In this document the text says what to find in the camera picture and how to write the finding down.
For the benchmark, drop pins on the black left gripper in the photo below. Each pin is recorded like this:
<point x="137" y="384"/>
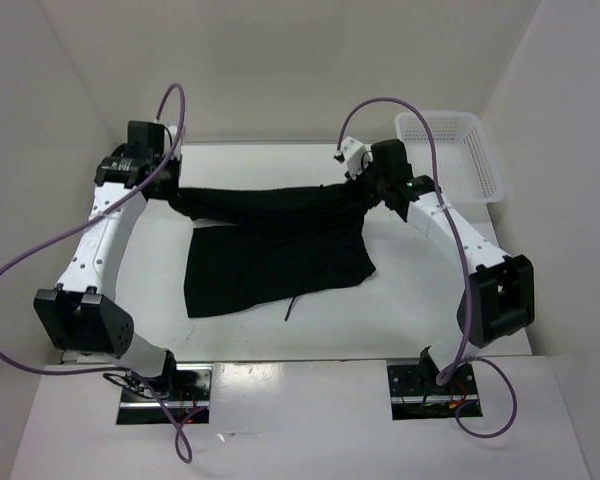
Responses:
<point x="173" y="188"/>

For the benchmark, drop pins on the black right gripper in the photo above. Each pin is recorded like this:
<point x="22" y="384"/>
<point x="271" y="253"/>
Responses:
<point x="356" y="186"/>

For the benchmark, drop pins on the black shorts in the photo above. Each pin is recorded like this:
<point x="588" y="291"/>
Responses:
<point x="268" y="245"/>

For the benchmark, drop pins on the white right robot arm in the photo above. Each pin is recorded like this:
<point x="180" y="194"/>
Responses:
<point x="498" y="298"/>

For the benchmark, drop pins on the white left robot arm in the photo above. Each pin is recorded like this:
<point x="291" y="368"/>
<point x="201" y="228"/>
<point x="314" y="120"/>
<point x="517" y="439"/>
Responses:
<point x="80" y="313"/>

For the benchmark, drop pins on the white plastic basket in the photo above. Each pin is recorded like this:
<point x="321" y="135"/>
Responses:
<point x="467" y="168"/>

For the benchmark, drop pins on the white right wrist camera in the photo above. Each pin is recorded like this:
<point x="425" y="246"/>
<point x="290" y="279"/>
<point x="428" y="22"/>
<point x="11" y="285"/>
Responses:
<point x="351" y="153"/>

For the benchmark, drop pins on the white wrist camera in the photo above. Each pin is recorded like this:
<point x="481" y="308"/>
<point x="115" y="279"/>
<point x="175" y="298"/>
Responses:
<point x="351" y="153"/>
<point x="173" y="140"/>

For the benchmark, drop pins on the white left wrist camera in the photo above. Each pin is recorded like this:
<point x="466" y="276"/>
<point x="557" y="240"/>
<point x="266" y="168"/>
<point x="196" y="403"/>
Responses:
<point x="173" y="140"/>

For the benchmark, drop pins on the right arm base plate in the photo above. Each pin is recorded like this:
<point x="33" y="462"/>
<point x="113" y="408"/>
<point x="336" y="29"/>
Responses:
<point x="412" y="398"/>

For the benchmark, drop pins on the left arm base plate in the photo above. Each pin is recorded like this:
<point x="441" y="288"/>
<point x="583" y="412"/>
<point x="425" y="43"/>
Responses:
<point x="188" y="401"/>

